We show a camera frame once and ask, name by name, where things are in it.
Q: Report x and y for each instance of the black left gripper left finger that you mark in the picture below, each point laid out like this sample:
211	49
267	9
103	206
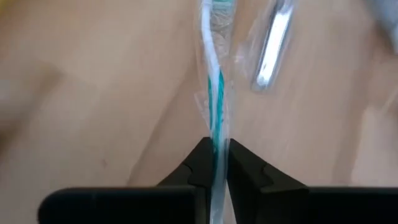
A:
202	168

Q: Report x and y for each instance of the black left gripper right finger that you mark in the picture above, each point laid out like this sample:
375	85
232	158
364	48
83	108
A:
248	180

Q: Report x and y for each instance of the green white toothbrush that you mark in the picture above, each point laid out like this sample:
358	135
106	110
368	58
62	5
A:
216	109

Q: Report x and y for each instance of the silver clear wrapped toiletry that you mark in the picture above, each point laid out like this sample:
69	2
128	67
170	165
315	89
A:
273	46

